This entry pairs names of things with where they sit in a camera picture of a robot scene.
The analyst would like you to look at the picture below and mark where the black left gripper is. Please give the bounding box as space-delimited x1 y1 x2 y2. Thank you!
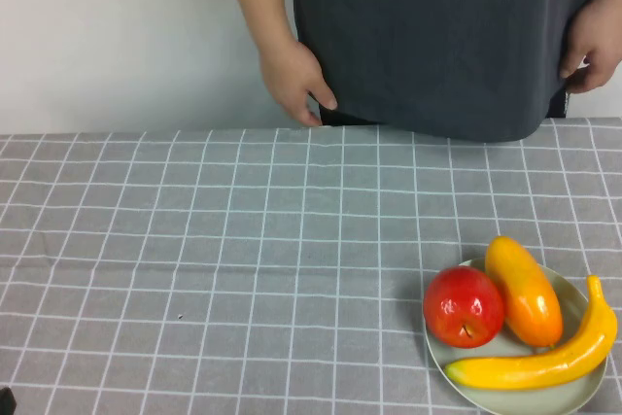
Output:
0 386 18 415

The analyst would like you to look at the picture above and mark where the yellow plastic banana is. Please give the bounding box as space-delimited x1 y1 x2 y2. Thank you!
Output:
444 274 619 392

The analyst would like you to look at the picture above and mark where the person's right hand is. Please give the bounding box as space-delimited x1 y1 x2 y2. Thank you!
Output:
257 37 339 127

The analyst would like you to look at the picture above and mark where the person's left hand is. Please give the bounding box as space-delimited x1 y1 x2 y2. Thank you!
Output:
558 0 622 94

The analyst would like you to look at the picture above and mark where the grey white checked tablecloth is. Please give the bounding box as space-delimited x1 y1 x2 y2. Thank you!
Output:
0 117 622 415

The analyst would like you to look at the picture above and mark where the red plastic apple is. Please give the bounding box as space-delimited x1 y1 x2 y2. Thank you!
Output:
422 265 505 350

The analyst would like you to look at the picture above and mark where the pale green round plate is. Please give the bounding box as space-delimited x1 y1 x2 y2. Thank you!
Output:
424 257 609 415

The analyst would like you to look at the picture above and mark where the orange yellow plastic mango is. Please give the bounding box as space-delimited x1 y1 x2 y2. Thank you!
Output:
484 235 565 349

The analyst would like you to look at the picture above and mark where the dark grey shirt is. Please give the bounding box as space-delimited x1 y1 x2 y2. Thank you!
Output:
288 0 614 144

